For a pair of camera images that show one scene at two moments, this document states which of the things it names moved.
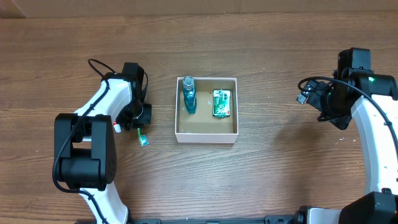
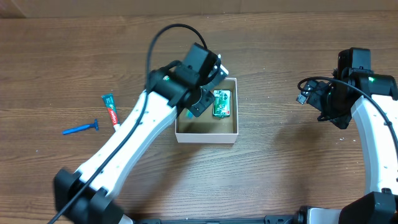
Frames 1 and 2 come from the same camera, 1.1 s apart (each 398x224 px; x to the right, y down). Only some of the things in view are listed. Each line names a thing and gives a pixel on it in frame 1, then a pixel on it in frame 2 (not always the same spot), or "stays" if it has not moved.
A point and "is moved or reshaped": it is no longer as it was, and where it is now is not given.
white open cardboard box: (202, 127) stays
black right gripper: (341, 121) stays
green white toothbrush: (143, 139) is moved or reshaped
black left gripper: (126, 121) to (208, 100)
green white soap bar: (221, 102) stays
